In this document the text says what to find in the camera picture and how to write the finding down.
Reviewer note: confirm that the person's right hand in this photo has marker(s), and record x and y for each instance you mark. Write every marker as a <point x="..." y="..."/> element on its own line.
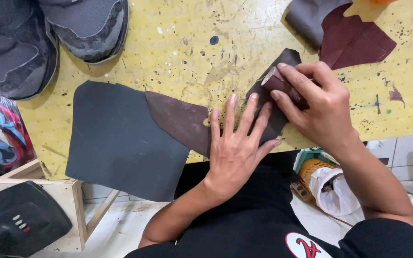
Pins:
<point x="326" y="107"/>

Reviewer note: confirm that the person's left hand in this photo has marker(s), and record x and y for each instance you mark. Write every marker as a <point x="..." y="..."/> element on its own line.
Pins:
<point x="233" y="157"/>

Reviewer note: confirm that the maroon sandpaper roll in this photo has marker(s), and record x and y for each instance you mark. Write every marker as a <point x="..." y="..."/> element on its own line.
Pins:
<point x="280" y="83"/>

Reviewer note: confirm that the dark brown leather piece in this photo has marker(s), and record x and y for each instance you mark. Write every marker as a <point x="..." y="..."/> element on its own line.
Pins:
<point x="281" y="59"/>

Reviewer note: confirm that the green plastic container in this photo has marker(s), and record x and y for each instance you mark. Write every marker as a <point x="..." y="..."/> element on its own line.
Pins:
<point x="308" y="154"/>

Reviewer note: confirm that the brown leather sheet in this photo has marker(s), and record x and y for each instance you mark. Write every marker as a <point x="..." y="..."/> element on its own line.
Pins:
<point x="181" y="120"/>

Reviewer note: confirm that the orange woven basket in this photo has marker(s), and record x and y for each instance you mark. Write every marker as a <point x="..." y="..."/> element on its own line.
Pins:
<point x="312" y="170"/>

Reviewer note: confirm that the person's black shirt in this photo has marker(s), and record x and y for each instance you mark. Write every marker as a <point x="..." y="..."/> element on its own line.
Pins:
<point x="249" y="222"/>

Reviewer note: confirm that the maroon sandpaper sheet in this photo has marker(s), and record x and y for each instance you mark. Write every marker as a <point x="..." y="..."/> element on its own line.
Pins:
<point x="353" y="43"/>

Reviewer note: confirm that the white plastic bag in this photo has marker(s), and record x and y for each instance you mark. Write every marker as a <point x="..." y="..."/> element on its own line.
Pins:
<point x="332" y="193"/>

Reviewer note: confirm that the grey-brown leather piece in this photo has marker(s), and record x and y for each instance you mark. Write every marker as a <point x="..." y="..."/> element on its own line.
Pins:
<point x="307" y="21"/>

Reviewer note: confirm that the grey worn sneaker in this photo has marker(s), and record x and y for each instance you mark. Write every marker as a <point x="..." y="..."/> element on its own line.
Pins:
<point x="91" y="28"/>
<point x="13" y="50"/>

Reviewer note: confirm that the black device with lights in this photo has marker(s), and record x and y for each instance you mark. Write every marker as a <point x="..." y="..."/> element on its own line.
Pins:
<point x="20" y="222"/>

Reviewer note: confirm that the colourful plastic bag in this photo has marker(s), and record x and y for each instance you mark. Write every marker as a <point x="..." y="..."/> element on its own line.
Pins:
<point x="2" y="136"/>

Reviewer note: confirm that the wooden stool frame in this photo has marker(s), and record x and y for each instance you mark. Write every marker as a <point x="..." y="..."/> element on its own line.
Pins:
<point x="68" y="200"/>

